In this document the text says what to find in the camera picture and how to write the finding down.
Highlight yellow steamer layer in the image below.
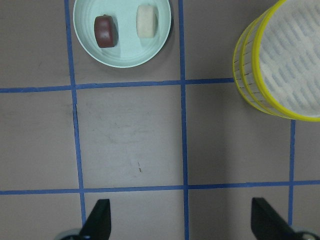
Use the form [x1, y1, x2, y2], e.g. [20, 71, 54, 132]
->
[232, 22, 266, 113]
[241, 0, 320, 122]

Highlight white bun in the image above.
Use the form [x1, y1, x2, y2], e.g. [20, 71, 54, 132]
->
[136, 5, 157, 39]

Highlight light green round plate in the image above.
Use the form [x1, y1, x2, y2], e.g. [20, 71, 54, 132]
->
[73, 0, 172, 68]

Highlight yellow steamer bottom layer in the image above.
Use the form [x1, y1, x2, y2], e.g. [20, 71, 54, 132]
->
[232, 22, 266, 113]

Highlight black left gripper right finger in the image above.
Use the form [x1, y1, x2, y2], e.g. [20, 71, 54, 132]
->
[251, 197, 296, 240]

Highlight yellow steamer top layer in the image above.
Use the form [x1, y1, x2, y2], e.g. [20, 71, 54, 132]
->
[241, 0, 320, 122]

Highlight dark red bun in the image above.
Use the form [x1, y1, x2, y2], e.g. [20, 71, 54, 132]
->
[94, 15, 118, 48]

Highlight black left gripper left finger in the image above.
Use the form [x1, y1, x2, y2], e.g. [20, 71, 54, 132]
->
[79, 199, 112, 240]

